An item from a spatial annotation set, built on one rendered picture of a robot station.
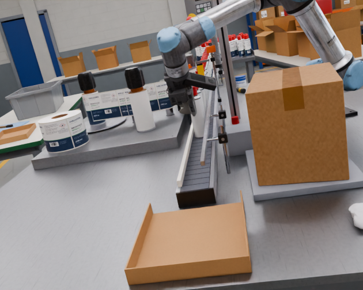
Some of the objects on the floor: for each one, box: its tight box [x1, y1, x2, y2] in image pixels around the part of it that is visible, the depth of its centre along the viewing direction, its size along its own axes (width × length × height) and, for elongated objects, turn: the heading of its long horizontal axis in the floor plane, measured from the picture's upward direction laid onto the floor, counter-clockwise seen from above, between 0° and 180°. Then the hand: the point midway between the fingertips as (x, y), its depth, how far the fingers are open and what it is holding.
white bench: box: [0, 93, 87, 163], centre depth 343 cm, size 190×75×80 cm, turn 36°
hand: (195, 113), depth 143 cm, fingers closed
